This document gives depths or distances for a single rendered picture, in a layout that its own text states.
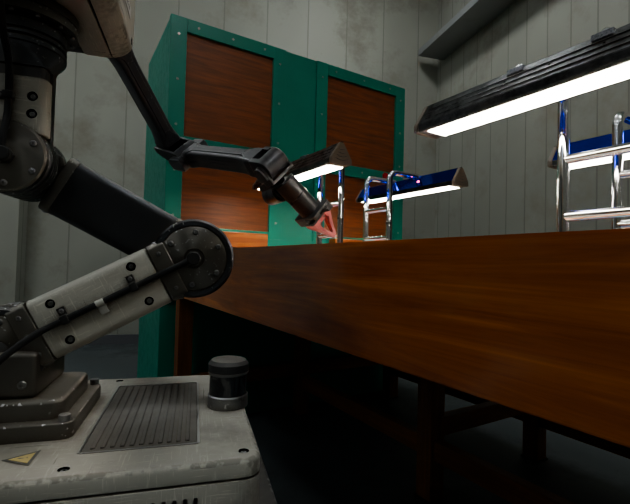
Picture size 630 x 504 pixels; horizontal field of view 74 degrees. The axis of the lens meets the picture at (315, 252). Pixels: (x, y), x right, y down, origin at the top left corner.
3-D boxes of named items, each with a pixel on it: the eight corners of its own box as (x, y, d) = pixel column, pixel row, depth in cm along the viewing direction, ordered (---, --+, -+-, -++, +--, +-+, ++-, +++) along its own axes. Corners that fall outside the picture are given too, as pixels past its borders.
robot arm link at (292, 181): (279, 183, 101) (292, 167, 103) (266, 189, 106) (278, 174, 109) (298, 203, 103) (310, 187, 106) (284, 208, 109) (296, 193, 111)
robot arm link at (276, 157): (164, 156, 124) (190, 136, 129) (175, 172, 128) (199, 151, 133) (260, 168, 97) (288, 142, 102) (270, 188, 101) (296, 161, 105)
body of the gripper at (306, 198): (312, 207, 115) (294, 188, 112) (332, 203, 106) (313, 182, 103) (298, 225, 112) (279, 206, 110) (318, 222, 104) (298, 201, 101)
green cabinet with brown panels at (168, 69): (163, 232, 177) (171, 12, 180) (141, 237, 224) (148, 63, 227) (402, 246, 248) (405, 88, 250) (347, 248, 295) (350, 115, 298)
